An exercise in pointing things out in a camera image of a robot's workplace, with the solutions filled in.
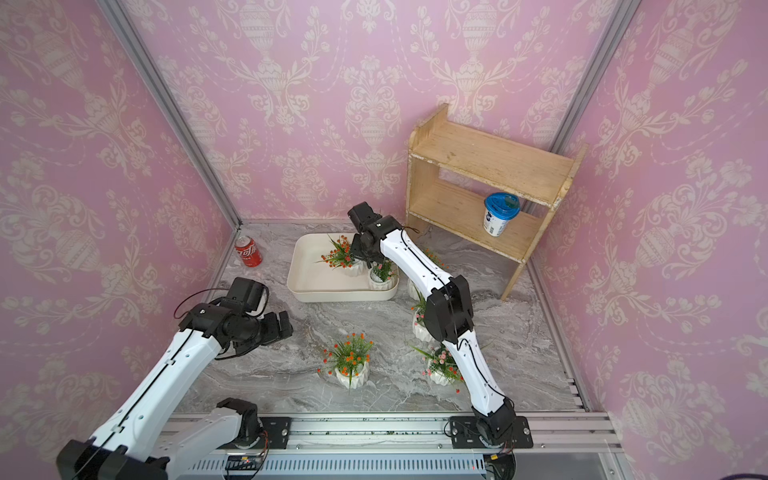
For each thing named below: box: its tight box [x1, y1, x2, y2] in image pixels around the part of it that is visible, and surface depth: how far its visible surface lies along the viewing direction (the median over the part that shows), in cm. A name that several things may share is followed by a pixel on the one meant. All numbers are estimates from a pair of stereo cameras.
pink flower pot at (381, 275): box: [368, 259, 396, 290], surface depth 96 cm
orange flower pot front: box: [316, 333, 375, 389], surface depth 78 cm
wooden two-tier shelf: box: [405, 103, 588, 300], surface depth 83 cm
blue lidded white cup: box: [483, 192, 521, 237], surface depth 84 cm
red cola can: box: [235, 235, 263, 268], surface depth 102 cm
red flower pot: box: [315, 234, 367, 277], surface depth 89 cm
